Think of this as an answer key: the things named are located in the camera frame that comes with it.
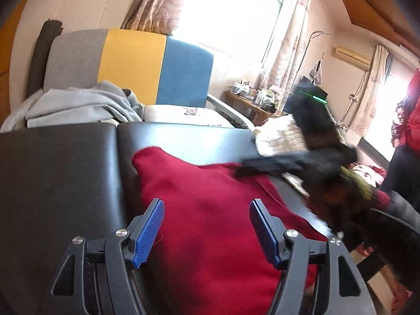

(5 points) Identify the wooden wardrobe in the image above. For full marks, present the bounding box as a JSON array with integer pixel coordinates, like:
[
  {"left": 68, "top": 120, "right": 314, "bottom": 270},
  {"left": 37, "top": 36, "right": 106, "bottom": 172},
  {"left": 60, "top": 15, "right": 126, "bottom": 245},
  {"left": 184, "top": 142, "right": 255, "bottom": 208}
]
[{"left": 0, "top": 0, "right": 33, "bottom": 112}]

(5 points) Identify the white printed cushion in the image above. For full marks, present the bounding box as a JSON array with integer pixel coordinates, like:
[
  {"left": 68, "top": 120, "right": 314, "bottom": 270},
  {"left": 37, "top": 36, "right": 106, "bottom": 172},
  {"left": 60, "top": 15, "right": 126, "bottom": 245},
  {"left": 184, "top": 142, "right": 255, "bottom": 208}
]
[{"left": 144, "top": 104, "right": 235, "bottom": 128}]

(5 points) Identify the red garment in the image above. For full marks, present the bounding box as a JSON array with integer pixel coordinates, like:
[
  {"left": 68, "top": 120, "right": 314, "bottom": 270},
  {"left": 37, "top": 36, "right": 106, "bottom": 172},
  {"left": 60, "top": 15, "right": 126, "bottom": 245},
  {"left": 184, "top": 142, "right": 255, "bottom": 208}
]
[{"left": 131, "top": 148, "right": 332, "bottom": 315}]

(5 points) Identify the wall air conditioner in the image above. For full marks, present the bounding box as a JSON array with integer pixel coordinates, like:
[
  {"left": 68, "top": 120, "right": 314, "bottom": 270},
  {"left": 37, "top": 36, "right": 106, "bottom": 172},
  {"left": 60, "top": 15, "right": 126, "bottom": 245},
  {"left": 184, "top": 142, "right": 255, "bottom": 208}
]
[{"left": 331, "top": 46, "right": 371, "bottom": 71}]

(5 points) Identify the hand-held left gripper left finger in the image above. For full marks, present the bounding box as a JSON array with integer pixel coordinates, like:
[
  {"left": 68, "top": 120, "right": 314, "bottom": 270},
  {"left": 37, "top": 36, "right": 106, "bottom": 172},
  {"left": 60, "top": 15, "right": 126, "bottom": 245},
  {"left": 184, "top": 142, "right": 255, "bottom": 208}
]
[{"left": 46, "top": 198, "right": 165, "bottom": 315}]

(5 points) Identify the patterned beige curtain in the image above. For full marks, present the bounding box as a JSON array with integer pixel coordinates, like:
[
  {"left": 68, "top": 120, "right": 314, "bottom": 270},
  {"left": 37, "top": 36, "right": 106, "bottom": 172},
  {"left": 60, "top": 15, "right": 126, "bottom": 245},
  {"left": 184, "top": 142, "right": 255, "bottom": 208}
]
[
  {"left": 261, "top": 0, "right": 317, "bottom": 96},
  {"left": 121, "top": 0, "right": 197, "bottom": 36},
  {"left": 341, "top": 43, "right": 394, "bottom": 138}
]

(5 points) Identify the grey garment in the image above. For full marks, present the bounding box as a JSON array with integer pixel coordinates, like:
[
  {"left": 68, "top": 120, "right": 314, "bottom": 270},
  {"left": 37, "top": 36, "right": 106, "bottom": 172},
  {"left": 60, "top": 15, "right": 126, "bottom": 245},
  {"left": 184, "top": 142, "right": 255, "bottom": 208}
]
[{"left": 0, "top": 80, "right": 145, "bottom": 132}]

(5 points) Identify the group of jars and boxes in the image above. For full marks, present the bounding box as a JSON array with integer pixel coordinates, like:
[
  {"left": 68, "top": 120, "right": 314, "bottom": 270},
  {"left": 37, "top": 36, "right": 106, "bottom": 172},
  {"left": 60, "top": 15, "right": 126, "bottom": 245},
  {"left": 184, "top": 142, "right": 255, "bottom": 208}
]
[{"left": 230, "top": 79, "right": 284, "bottom": 114}]

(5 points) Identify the hanging grey white cloth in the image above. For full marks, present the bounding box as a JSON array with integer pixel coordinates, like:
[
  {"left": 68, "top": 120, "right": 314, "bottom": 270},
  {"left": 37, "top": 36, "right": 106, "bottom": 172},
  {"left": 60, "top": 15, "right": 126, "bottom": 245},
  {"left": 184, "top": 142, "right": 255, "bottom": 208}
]
[{"left": 308, "top": 54, "right": 325, "bottom": 86}]

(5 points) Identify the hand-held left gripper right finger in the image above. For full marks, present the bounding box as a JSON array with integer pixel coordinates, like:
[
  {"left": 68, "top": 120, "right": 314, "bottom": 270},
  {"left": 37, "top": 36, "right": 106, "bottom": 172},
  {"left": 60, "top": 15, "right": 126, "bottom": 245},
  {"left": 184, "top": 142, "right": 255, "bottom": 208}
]
[{"left": 249, "top": 198, "right": 376, "bottom": 315}]

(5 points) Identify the side window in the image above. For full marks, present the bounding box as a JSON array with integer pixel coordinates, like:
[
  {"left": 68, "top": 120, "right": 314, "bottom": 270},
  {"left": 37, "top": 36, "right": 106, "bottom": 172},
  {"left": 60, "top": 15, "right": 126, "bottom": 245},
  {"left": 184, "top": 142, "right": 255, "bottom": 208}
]
[{"left": 364, "top": 72, "right": 411, "bottom": 163}]

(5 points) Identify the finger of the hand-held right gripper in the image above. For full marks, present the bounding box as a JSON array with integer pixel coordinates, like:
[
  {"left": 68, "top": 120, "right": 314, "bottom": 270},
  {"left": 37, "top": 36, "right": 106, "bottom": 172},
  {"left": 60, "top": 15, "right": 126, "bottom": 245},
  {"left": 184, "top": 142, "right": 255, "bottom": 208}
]
[{"left": 239, "top": 151, "right": 311, "bottom": 175}]

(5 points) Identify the person's body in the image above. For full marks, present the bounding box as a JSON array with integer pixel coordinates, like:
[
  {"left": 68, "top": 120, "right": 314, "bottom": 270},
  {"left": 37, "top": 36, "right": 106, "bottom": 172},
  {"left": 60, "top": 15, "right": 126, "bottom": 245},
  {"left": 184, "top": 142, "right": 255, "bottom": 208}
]
[{"left": 382, "top": 67, "right": 420, "bottom": 211}]

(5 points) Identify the grey yellow blue armchair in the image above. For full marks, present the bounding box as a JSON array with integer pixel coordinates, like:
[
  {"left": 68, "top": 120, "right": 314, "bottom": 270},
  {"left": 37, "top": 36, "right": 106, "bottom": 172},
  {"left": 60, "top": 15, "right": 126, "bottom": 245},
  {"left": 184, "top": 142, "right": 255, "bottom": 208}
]
[{"left": 0, "top": 29, "right": 256, "bottom": 132}]

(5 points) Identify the metal stand pole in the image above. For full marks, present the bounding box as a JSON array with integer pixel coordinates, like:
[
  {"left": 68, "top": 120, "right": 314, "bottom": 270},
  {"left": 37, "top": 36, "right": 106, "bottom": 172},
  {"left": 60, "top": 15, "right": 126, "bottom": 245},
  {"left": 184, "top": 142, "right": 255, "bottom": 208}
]
[{"left": 297, "top": 31, "right": 331, "bottom": 79}]

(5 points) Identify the wooden desk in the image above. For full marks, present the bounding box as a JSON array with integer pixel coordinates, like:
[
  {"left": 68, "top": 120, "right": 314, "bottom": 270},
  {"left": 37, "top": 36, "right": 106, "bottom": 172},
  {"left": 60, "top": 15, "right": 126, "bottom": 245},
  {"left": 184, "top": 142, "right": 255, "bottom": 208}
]
[{"left": 224, "top": 90, "right": 286, "bottom": 127}]

